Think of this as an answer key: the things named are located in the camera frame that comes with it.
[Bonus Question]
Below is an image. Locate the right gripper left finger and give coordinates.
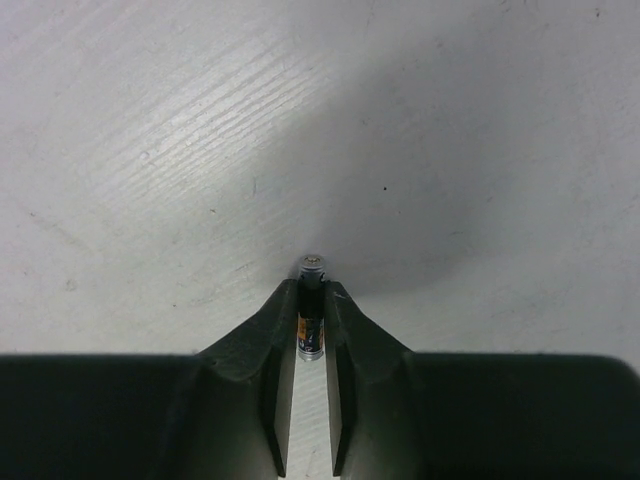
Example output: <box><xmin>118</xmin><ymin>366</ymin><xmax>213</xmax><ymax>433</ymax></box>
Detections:
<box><xmin>1</xmin><ymin>280</ymin><xmax>298</xmax><ymax>479</ymax></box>

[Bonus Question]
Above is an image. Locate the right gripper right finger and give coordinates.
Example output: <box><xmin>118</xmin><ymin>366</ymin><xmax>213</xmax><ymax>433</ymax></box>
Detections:
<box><xmin>324</xmin><ymin>282</ymin><xmax>639</xmax><ymax>479</ymax></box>

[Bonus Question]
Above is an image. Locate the dark single battery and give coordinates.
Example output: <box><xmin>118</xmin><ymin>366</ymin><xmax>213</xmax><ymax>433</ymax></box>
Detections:
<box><xmin>297</xmin><ymin>254</ymin><xmax>326</xmax><ymax>361</ymax></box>

